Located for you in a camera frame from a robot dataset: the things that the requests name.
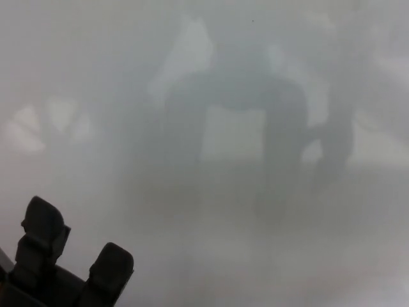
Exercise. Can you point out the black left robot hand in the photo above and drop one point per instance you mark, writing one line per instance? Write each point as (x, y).
(41, 256)

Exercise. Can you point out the white whiteboard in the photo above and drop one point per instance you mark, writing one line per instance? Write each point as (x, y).
(255, 160)

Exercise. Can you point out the grey whiteboard frame edge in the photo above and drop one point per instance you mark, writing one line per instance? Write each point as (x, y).
(4, 260)

